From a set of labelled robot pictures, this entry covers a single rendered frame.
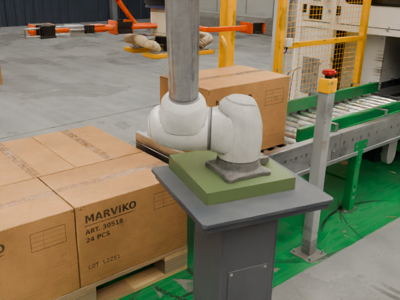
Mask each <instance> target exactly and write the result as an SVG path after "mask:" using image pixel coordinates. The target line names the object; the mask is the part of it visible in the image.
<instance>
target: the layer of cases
mask: <svg viewBox="0 0 400 300"><path fill-rule="evenodd" d="M163 165H169V164H167V163H165V162H163V161H161V160H159V159H157V158H155V157H153V156H152V155H149V154H147V153H146V152H143V151H141V150H140V149H137V148H136V147H134V146H132V145H130V144H128V143H126V142H124V141H122V140H120V139H119V138H117V137H115V136H113V135H111V134H109V133H107V132H105V131H103V130H101V129H99V128H97V127H95V126H93V125H91V126H85V127H79V128H75V129H70V130H63V131H60V132H53V133H48V134H44V135H38V136H32V137H26V138H22V139H17V140H11V141H7V142H1V143H0V300H54V299H56V298H59V297H61V296H64V295H66V294H68V293H71V292H74V291H75V290H78V289H80V288H83V287H85V286H88V285H91V284H92V283H95V282H98V281H100V280H102V279H105V278H107V277H110V276H112V275H114V274H117V273H119V272H122V271H124V270H127V269H129V268H132V267H134V266H136V265H139V264H141V263H144V262H146V261H149V260H151V259H153V258H156V257H159V256H160V255H163V254H166V253H168V252H170V251H173V250H175V249H177V248H180V247H183V246H185V245H187V217H188V214H187V213H186V212H185V211H184V210H183V208H182V207H181V206H180V205H179V204H178V203H177V202H176V201H175V200H174V198H173V197H172V196H171V195H170V194H169V193H168V192H167V191H166V190H165V188H164V187H163V186H162V185H161V184H160V182H159V181H158V180H157V179H156V178H155V175H154V174H153V173H152V172H151V169H152V168H153V167H159V166H163Z"/></svg>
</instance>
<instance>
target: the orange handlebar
mask: <svg viewBox="0 0 400 300"><path fill-rule="evenodd" d="M89 25H95V32H106V31H107V30H115V25H110V24H101V23H99V24H89ZM157 27H158V26H157V24H156V23H138V24H134V25H133V29H154V28H157ZM247 27H248V26H246V25H243V26H220V27H205V26H199V31H200V32H209V33H211V32H231V31H242V30H247ZM27 32H28V33H29V34H34V30H27ZM68 32H69V28H68V27H67V28H58V29H55V33H68Z"/></svg>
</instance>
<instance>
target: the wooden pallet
mask: <svg viewBox="0 0 400 300"><path fill-rule="evenodd" d="M152 263H154V266H153V267H151V268H148V269H146V270H144V271H141V272H139V273H136V274H134V275H132V276H130V277H127V278H125V279H123V280H120V281H118V282H115V283H113V284H111V285H108V286H106V287H103V288H101V289H99V290H96V287H97V286H99V285H102V284H104V283H106V282H109V281H111V280H114V279H116V278H118V277H121V276H123V275H125V274H128V273H130V272H133V271H135V270H137V269H140V268H142V267H144V266H147V265H149V264H152ZM187 263H188V245H185V246H183V247H180V248H177V249H175V250H173V251H170V252H168V253H166V254H163V255H160V256H159V257H156V258H153V259H151V260H149V261H146V262H143V263H141V264H139V265H136V266H134V267H132V268H129V269H127V270H124V271H122V272H119V273H117V274H114V275H112V276H110V277H107V278H105V279H102V280H100V281H98V282H95V283H92V284H91V285H88V286H85V287H83V288H80V289H78V290H75V291H74V292H71V293H68V294H66V295H64V296H61V297H59V298H56V299H54V300H118V299H120V298H122V297H125V296H127V295H129V294H131V293H133V292H136V291H138V290H140V289H143V288H145V287H147V286H149V285H151V284H153V283H156V282H158V281H160V280H162V279H165V278H167V277H169V276H171V275H174V274H176V273H178V272H180V271H182V270H185V269H187V268H188V265H187Z"/></svg>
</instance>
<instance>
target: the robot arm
mask: <svg viewBox="0 0 400 300"><path fill-rule="evenodd" d="M199 2H200V0H165V27H166V38H167V64H168V92H167V93H166V94H165V95H164V96H163V98H162V100H161V105H157V106H156V107H154V108H153V109H152V111H151V113H150V114H149V117H148V133H149V137H150V138H151V139H152V140H153V141H154V142H155V143H157V144H159V145H161V146H163V147H166V148H170V149H176V150H184V151H213V152H216V153H217V159H215V160H208V161H206V162H205V166H207V167H209V168H211V169H212V170H214V171H215V172H216V173H217V174H219V175H220V176H221V177H222V178H223V179H224V180H225V181H226V182H227V183H235V182H238V181H241V180H246V179H251V178H255V177H260V176H269V175H271V170H270V169H268V168H266V167H264V166H262V165H263V164H266V163H268V162H269V157H268V156H267V155H260V152H261V145H262V139H263V123H262V119H261V113H260V110H259V108H258V105H257V103H256V101H255V99H254V98H253V97H251V96H248V95H243V94H237V93H236V94H231V95H229V96H226V97H224V98H223V99H222V100H221V101H220V102H219V105H218V106H215V107H207V105H206V102H205V98H204V97H203V96H202V94H201V93H199Z"/></svg>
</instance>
